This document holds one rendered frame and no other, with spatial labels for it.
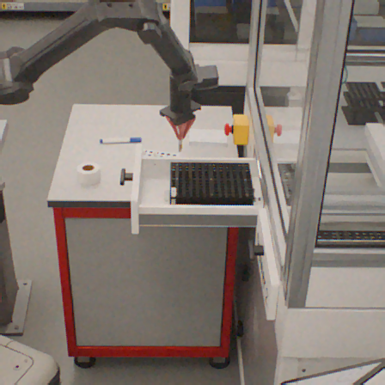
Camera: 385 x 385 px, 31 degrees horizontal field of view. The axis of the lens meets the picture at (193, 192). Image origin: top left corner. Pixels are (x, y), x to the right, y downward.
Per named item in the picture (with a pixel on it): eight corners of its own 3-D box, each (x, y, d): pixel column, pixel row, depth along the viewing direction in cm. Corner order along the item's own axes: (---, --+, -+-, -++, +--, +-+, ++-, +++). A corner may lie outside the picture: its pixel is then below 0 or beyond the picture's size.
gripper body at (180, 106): (202, 111, 192) (202, 88, 187) (174, 125, 186) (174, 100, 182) (186, 102, 196) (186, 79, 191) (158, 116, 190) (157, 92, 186)
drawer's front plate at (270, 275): (266, 321, 157) (271, 284, 151) (255, 241, 181) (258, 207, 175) (275, 321, 157) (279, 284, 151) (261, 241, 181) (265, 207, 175)
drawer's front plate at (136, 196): (131, 235, 182) (131, 199, 176) (137, 175, 206) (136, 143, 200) (138, 235, 182) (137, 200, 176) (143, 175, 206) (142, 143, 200)
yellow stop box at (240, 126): (231, 144, 218) (232, 125, 214) (229, 133, 224) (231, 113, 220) (247, 145, 219) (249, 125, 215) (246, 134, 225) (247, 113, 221)
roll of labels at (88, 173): (99, 172, 218) (98, 161, 216) (101, 184, 213) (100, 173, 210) (76, 174, 217) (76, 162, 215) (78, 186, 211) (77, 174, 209)
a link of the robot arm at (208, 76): (174, 51, 177) (182, 82, 175) (218, 45, 179) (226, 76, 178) (168, 70, 188) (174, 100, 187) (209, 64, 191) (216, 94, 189)
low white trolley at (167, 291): (66, 376, 247) (46, 199, 205) (85, 264, 299) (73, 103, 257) (230, 377, 249) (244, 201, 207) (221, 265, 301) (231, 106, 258)
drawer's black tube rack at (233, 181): (169, 216, 186) (169, 197, 183) (170, 180, 201) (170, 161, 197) (253, 217, 187) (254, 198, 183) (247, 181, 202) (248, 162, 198)
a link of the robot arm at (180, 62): (120, -16, 141) (131, 33, 139) (147, -24, 140) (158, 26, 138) (172, 58, 182) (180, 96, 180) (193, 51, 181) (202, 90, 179)
